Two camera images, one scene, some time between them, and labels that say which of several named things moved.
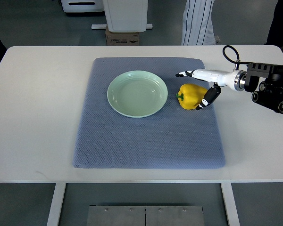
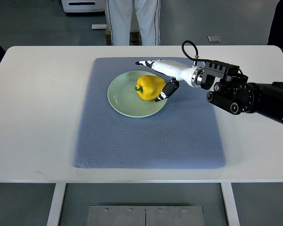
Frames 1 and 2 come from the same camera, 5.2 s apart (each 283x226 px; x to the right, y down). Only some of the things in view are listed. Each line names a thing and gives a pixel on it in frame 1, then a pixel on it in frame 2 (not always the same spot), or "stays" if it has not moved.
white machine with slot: (82, 6) stays
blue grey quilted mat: (174, 138) stays
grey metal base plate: (145, 215) stays
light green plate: (137, 93) stays
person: (197, 28) to (148, 13)
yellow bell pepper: (190, 96) to (149, 87)
